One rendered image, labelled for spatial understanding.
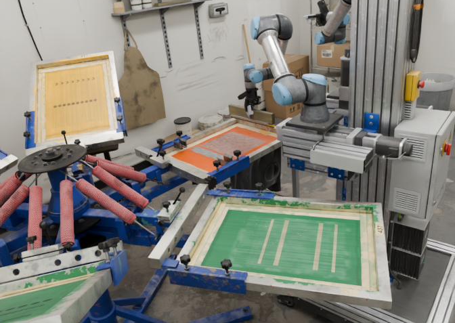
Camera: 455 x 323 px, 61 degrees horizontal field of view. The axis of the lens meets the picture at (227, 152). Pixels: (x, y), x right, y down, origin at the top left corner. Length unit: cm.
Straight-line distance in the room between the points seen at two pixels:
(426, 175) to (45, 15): 330
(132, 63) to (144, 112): 55
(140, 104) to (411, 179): 309
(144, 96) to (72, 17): 106
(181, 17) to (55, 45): 147
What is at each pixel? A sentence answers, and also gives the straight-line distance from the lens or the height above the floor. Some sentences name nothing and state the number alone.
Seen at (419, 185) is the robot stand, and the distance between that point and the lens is 213.
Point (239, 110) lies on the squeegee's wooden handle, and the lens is 272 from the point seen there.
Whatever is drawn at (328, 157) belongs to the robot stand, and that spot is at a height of 115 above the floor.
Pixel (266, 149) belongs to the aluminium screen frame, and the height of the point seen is 99.
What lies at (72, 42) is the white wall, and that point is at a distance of 409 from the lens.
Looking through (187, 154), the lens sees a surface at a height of 96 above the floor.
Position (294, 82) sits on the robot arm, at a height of 148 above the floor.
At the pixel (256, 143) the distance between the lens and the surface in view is 256.
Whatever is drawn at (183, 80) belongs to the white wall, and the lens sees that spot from 477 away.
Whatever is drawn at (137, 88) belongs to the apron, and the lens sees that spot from 438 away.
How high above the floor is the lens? 199
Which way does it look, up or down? 25 degrees down
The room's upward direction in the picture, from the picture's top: 7 degrees counter-clockwise
